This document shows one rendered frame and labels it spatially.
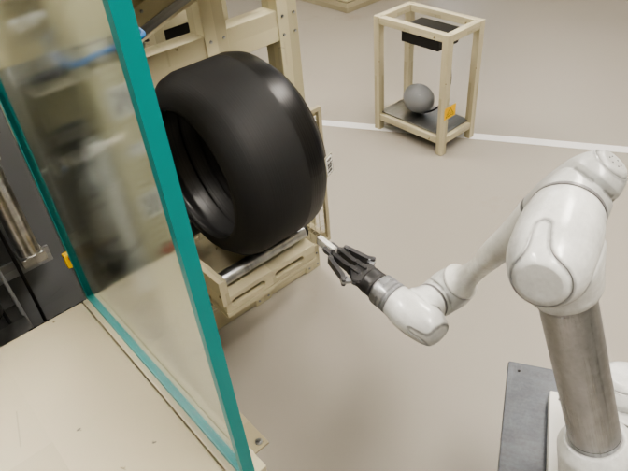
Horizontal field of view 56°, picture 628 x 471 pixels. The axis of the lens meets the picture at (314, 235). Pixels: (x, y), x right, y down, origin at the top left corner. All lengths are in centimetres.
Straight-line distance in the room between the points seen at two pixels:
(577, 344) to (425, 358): 162
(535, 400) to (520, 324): 111
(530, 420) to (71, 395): 119
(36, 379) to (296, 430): 149
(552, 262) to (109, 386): 76
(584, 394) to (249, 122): 97
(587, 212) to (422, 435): 160
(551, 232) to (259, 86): 90
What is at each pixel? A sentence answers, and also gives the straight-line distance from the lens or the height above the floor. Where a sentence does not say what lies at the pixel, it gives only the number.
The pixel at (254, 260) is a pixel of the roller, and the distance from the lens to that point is 182.
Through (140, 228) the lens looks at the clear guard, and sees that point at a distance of 71.
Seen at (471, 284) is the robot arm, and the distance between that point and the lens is 156.
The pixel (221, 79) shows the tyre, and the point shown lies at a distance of 161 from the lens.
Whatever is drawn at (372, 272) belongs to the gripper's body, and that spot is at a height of 103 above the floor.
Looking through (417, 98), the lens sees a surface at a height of 28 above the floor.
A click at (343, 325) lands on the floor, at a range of 283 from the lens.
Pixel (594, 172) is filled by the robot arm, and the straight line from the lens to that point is 111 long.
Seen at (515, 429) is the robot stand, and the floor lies 65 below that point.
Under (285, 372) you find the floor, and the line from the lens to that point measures 268.
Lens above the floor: 209
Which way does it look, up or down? 39 degrees down
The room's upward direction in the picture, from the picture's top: 6 degrees counter-clockwise
